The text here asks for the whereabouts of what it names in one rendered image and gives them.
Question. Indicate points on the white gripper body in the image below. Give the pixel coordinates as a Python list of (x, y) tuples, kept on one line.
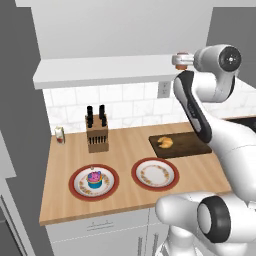
[(182, 60)]

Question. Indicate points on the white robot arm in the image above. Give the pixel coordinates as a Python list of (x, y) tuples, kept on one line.
[(233, 146)]

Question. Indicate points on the orange jam jar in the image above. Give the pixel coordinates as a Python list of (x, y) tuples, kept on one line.
[(181, 67)]

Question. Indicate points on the grey cabinet door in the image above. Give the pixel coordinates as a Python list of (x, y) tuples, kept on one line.
[(240, 30)]

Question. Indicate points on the golden croissant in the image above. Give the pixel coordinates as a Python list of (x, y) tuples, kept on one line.
[(165, 142)]

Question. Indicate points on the dark wooden cutting board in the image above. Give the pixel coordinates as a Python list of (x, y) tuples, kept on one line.
[(190, 146)]

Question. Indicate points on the white base cabinet door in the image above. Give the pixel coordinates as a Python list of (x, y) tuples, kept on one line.
[(159, 241), (100, 245)]

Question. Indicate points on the black hob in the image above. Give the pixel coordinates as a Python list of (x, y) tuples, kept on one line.
[(245, 121)]

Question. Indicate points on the wooden knife block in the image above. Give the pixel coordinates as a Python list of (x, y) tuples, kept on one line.
[(97, 140)]

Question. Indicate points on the red rimmed patterned plate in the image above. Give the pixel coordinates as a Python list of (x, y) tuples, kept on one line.
[(155, 174), (110, 186)]

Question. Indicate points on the beige carton with red mark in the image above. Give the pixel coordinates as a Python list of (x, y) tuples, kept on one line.
[(60, 135)]

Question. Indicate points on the blue cupcake with pink frosting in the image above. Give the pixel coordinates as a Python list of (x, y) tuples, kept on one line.
[(94, 180)]

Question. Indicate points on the grey tall side panel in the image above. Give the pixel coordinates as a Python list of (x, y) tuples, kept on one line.
[(20, 100)]

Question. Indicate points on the white drawer front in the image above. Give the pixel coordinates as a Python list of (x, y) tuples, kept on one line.
[(100, 225)]

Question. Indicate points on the grey wall outlet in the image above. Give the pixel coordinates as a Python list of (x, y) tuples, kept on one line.
[(164, 89)]

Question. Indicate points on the white wall cabinet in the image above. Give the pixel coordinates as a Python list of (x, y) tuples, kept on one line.
[(106, 70)]

